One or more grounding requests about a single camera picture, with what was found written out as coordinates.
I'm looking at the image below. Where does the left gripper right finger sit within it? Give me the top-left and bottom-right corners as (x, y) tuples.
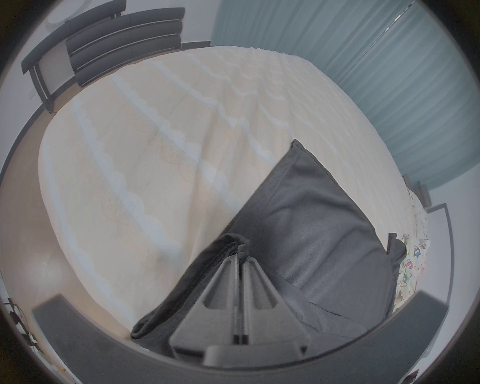
(241, 258), (310, 353)

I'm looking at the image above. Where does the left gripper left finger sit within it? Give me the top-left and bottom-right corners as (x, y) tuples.
(169, 255), (239, 352)

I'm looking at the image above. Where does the black T-shirt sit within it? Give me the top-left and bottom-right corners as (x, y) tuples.
(130, 139), (407, 355)

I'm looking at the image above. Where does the bed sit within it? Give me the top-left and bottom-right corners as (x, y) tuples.
(37, 45), (451, 336)

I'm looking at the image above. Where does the white printed pyjama top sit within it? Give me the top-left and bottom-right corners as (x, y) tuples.
(394, 234), (430, 312)

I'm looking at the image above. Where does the white printed pillow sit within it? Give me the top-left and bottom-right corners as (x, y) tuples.
(408, 189), (429, 244)

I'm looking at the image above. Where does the grey bedside table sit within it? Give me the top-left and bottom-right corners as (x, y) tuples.
(403, 174), (432, 207)

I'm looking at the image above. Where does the blue-green curtain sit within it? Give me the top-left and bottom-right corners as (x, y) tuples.
(210, 0), (415, 81)
(324, 0), (480, 192)

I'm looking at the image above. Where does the black chest of drawers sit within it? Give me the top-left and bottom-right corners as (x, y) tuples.
(65, 7), (186, 88)

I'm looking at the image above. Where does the round white mirror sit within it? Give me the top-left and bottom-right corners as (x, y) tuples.
(45, 0), (90, 25)

